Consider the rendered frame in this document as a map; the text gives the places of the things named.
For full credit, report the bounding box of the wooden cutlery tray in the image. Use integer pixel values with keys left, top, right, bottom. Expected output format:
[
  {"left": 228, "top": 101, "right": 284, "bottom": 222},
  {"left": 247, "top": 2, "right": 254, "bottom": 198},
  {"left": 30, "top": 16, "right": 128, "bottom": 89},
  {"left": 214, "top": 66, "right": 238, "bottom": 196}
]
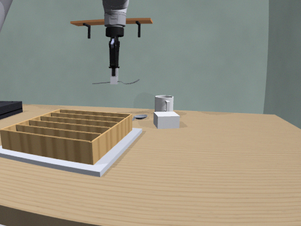
[{"left": 0, "top": 109, "right": 132, "bottom": 165}]

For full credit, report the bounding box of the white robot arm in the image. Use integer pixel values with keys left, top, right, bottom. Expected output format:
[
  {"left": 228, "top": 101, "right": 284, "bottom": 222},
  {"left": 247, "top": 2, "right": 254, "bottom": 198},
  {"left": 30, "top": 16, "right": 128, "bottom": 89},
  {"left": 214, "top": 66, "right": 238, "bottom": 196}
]
[{"left": 0, "top": 0, "right": 129, "bottom": 32}]

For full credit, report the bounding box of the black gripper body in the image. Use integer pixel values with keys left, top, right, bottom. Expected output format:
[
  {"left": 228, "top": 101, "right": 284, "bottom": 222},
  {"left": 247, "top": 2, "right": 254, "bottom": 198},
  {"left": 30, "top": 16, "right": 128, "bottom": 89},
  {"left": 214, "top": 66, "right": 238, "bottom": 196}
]
[{"left": 105, "top": 27, "right": 124, "bottom": 49}]

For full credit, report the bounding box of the grey mug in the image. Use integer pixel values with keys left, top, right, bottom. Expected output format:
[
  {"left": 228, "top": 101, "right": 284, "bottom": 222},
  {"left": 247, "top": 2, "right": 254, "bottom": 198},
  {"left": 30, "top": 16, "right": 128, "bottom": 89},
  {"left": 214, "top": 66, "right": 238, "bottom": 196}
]
[{"left": 155, "top": 95, "right": 173, "bottom": 112}]

